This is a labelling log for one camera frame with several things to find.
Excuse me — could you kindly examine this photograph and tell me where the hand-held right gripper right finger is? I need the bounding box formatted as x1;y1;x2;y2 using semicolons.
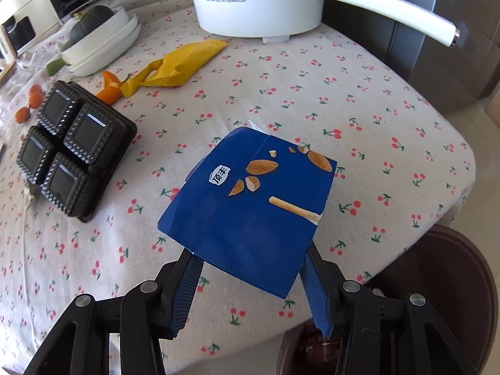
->
299;248;481;375

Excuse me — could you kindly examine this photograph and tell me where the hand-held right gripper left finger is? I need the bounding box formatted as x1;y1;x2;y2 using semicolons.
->
23;248;204;375

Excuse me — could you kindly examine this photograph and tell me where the blue almond print box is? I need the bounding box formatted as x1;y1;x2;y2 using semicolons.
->
157;126;338;300

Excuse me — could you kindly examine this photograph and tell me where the brown plastic trash bin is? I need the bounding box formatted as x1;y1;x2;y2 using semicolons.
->
275;224;500;375

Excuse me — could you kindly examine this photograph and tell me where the black plastic compartment tray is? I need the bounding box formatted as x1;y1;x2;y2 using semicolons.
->
16;80;138;223

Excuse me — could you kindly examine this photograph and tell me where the yellow snack packet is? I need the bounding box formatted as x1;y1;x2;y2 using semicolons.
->
120;39;228;98

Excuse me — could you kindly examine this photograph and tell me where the cherry print tablecloth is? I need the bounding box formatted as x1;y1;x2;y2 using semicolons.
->
0;0;476;375

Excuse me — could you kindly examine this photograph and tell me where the orange peel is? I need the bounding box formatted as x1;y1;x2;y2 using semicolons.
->
96;71;131;105

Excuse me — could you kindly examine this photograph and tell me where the grey refrigerator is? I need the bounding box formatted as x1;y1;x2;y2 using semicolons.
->
320;0;500;116

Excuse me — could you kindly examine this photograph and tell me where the clear plastic bag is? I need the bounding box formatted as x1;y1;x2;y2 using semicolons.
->
0;52;44;133

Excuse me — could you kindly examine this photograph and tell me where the white bowl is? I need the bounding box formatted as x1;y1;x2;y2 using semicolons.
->
60;6;129;65

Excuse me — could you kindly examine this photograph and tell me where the dark green pumpkin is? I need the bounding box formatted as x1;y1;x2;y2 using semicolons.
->
64;5;115;45

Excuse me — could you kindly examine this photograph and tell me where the white electric cooking pot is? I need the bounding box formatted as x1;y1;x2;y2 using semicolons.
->
185;0;459;48

